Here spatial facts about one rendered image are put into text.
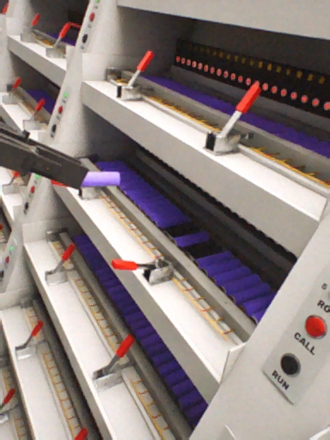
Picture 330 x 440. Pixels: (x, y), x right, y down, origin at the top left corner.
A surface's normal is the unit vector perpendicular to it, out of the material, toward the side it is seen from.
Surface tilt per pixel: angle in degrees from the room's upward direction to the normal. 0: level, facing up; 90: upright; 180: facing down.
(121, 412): 21
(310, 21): 111
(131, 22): 90
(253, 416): 90
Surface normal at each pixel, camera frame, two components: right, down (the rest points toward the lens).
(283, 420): -0.76, -0.15
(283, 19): -0.85, 0.17
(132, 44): 0.51, 0.48
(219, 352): 0.11, -0.86
